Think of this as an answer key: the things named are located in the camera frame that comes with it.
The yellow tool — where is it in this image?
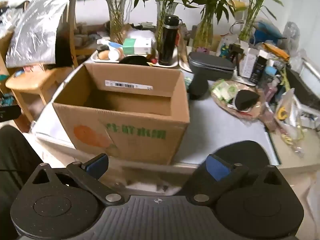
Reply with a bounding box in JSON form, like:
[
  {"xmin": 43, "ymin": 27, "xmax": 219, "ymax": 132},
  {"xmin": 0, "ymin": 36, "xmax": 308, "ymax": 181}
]
[{"xmin": 277, "ymin": 106, "xmax": 288, "ymax": 120}]

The black storage tray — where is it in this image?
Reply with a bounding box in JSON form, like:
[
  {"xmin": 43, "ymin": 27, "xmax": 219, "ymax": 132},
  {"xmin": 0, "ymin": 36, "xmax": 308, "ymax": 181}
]
[{"xmin": 286, "ymin": 67, "xmax": 320, "ymax": 130}]

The pink patterned box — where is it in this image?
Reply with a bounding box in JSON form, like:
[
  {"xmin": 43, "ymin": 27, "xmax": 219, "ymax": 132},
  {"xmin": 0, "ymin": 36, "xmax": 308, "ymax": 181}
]
[{"xmin": 22, "ymin": 64, "xmax": 47, "ymax": 73}]

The green and white box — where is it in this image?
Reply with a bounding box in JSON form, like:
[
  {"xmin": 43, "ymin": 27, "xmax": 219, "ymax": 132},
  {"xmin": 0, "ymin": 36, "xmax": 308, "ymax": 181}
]
[{"xmin": 122, "ymin": 37, "xmax": 153, "ymax": 55}]

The white plastic bag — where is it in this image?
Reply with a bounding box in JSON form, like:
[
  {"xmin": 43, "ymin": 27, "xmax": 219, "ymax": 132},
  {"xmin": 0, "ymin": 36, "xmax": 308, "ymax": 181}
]
[{"xmin": 126, "ymin": 27, "xmax": 157, "ymax": 40}]

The cluttered wooden shelf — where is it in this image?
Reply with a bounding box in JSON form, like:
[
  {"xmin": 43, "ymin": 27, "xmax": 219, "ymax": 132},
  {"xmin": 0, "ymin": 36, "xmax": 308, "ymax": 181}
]
[{"xmin": 74, "ymin": 22, "xmax": 110, "ymax": 55}]

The woven plate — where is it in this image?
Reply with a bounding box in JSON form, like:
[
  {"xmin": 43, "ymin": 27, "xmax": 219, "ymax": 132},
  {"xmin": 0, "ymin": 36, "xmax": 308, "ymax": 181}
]
[{"xmin": 211, "ymin": 79, "xmax": 267, "ymax": 121}]

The small black tripod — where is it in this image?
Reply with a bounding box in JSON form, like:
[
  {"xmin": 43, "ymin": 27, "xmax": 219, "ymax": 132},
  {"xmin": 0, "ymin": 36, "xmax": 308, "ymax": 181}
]
[{"xmin": 228, "ymin": 44, "xmax": 245, "ymax": 67}]

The wooden chair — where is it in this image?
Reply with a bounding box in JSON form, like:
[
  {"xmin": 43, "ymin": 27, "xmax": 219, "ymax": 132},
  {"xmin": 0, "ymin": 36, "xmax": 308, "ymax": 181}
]
[{"xmin": 5, "ymin": 0, "xmax": 80, "ymax": 132}]

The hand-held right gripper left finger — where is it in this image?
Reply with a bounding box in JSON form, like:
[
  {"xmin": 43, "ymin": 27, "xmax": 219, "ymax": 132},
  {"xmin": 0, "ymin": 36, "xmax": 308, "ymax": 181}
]
[{"xmin": 24, "ymin": 153, "xmax": 125, "ymax": 205}]

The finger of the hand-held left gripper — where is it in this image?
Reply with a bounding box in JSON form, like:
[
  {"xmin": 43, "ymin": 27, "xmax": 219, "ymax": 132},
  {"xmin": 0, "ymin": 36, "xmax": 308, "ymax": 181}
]
[{"xmin": 0, "ymin": 104, "xmax": 21, "ymax": 123}]

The green and white wipe packet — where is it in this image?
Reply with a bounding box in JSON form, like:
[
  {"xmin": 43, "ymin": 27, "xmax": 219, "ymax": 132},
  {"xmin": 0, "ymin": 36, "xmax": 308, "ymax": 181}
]
[
  {"xmin": 212, "ymin": 83, "xmax": 227, "ymax": 101},
  {"xmin": 224, "ymin": 82, "xmax": 238, "ymax": 103}
]

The lucky bamboo in glass vase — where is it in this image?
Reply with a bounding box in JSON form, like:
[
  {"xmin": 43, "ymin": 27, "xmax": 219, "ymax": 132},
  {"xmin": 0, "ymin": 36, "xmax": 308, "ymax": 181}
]
[
  {"xmin": 77, "ymin": 0, "xmax": 140, "ymax": 44},
  {"xmin": 232, "ymin": 0, "xmax": 298, "ymax": 42},
  {"xmin": 185, "ymin": 0, "xmax": 240, "ymax": 49},
  {"xmin": 135, "ymin": 0, "xmax": 190, "ymax": 53}
]

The striped woven strap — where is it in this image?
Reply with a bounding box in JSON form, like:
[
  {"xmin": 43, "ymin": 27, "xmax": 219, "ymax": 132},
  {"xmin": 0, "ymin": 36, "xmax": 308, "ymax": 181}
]
[{"xmin": 260, "ymin": 105, "xmax": 279, "ymax": 133}]

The teal patterned bag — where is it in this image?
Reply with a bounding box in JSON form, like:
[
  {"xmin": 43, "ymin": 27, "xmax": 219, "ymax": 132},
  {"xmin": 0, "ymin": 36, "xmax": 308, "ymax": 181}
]
[{"xmin": 0, "ymin": 94, "xmax": 13, "ymax": 107}]

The grey hard case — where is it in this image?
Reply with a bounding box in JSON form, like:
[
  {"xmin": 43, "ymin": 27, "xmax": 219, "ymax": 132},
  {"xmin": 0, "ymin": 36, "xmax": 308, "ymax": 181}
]
[{"xmin": 187, "ymin": 51, "xmax": 237, "ymax": 100}]

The black eye mask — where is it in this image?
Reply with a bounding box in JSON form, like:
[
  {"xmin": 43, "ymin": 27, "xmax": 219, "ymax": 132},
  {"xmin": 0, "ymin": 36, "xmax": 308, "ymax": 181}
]
[{"xmin": 232, "ymin": 89, "xmax": 260, "ymax": 112}]

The white printed gift bag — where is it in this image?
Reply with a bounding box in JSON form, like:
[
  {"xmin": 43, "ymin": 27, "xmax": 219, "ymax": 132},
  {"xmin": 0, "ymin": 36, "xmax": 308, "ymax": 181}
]
[{"xmin": 216, "ymin": 20, "xmax": 253, "ymax": 57}]

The brown paper bag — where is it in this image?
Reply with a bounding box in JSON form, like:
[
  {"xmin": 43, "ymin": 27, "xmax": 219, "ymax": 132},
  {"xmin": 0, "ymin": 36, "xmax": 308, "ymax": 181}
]
[
  {"xmin": 176, "ymin": 25, "xmax": 189, "ymax": 63},
  {"xmin": 120, "ymin": 24, "xmax": 135, "ymax": 43}
]

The cardboard box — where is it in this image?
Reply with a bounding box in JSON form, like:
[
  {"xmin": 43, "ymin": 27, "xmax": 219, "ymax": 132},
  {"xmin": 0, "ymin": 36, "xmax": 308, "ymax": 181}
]
[{"xmin": 52, "ymin": 62, "xmax": 190, "ymax": 165}]

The silver foil sheet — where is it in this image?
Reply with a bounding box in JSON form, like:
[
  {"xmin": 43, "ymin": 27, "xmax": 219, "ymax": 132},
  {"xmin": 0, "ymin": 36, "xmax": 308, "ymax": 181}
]
[{"xmin": 5, "ymin": 0, "xmax": 77, "ymax": 67}]

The tall black box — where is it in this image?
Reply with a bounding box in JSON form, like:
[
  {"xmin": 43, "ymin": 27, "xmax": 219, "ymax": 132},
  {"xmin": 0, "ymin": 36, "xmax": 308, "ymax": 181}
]
[{"xmin": 249, "ymin": 49, "xmax": 269, "ymax": 85}]

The blue bag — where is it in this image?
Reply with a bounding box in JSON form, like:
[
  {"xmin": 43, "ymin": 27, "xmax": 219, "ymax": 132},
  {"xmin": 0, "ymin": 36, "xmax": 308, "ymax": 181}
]
[{"xmin": 254, "ymin": 21, "xmax": 287, "ymax": 46}]

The person's left leg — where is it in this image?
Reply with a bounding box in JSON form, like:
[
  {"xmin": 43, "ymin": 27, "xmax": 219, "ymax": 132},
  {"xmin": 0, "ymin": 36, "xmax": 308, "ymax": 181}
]
[{"xmin": 0, "ymin": 125, "xmax": 44, "ymax": 240}]

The brown cardboard carton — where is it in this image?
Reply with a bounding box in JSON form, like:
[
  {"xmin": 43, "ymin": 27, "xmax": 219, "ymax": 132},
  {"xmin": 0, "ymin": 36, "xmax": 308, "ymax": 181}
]
[{"xmin": 0, "ymin": 30, "xmax": 13, "ymax": 77}]

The black thermos bottle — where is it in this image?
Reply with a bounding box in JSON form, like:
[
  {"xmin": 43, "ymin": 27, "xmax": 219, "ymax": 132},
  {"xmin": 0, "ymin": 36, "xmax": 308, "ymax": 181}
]
[{"xmin": 159, "ymin": 15, "xmax": 182, "ymax": 66}]

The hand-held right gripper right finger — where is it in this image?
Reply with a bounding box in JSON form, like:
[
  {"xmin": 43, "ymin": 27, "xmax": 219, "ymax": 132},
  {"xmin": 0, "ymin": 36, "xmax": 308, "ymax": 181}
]
[{"xmin": 191, "ymin": 154, "xmax": 293, "ymax": 204}]

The clear plastic bag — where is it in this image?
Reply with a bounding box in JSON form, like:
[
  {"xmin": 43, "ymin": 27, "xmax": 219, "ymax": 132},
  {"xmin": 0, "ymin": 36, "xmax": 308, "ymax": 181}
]
[{"xmin": 274, "ymin": 88, "xmax": 307, "ymax": 157}]

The open white box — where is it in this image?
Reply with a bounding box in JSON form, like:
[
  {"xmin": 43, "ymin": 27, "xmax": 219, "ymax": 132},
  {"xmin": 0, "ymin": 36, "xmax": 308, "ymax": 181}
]
[{"xmin": 239, "ymin": 47, "xmax": 259, "ymax": 79}]

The yellow packet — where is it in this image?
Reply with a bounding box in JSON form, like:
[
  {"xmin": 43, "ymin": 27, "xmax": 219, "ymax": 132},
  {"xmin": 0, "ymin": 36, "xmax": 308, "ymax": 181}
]
[{"xmin": 262, "ymin": 42, "xmax": 291, "ymax": 61}]

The white and blue tube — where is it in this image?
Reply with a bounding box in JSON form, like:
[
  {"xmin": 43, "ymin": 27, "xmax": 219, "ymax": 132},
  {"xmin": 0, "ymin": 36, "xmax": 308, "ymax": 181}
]
[{"xmin": 97, "ymin": 39, "xmax": 123, "ymax": 50}]

